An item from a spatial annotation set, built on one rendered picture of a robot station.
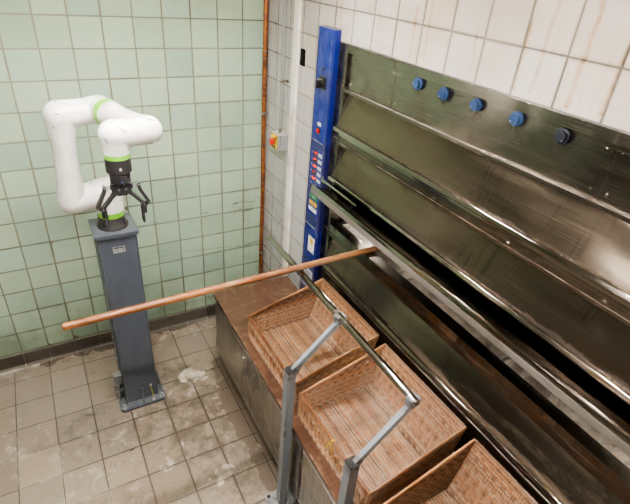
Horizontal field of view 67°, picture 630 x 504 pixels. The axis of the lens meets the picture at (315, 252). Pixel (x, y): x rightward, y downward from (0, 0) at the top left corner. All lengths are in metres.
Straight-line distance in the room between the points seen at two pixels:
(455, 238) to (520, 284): 0.32
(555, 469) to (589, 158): 1.04
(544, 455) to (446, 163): 1.08
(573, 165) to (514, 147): 0.21
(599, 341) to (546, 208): 0.42
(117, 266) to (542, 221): 1.97
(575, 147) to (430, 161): 0.58
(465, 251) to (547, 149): 0.49
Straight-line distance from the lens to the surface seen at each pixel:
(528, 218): 1.65
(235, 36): 3.09
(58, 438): 3.25
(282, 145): 2.97
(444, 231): 1.94
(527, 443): 1.98
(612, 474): 1.81
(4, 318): 3.53
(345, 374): 2.35
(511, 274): 1.76
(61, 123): 2.26
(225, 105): 3.15
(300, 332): 2.79
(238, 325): 2.84
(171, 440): 3.07
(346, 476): 1.84
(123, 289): 2.72
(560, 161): 1.59
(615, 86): 1.49
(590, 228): 1.57
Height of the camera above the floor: 2.41
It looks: 31 degrees down
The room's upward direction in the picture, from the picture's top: 5 degrees clockwise
